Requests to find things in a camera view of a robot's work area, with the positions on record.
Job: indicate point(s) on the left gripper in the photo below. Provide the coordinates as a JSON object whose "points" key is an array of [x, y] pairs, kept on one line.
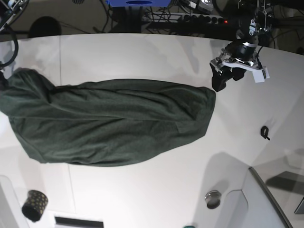
{"points": [[238, 55]]}

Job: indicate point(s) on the dark green t-shirt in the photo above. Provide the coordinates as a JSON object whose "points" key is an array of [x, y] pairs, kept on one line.
{"points": [[108, 123]]}

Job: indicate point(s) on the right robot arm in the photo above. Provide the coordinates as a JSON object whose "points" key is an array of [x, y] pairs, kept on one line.
{"points": [[10, 11]]}

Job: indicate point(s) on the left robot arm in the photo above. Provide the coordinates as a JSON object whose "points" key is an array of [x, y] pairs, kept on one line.
{"points": [[253, 19]]}

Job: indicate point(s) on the small black clip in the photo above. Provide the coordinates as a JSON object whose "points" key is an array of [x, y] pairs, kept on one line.
{"points": [[264, 132]]}

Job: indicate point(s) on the white power strip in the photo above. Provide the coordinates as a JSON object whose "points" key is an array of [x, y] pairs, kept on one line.
{"points": [[182, 17]]}

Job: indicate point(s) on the blue box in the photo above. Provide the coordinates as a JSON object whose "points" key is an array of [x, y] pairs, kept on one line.
{"points": [[138, 3]]}

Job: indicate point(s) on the black round stool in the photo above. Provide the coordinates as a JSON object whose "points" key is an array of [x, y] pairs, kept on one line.
{"points": [[44, 27]]}

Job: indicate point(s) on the black white flat device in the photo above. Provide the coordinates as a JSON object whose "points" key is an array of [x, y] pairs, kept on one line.
{"points": [[77, 223]]}

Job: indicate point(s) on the black patterned cup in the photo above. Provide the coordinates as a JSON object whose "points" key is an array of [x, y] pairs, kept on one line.
{"points": [[35, 205]]}

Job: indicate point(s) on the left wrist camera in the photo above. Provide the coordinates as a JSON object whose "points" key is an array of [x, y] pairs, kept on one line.
{"points": [[260, 75]]}

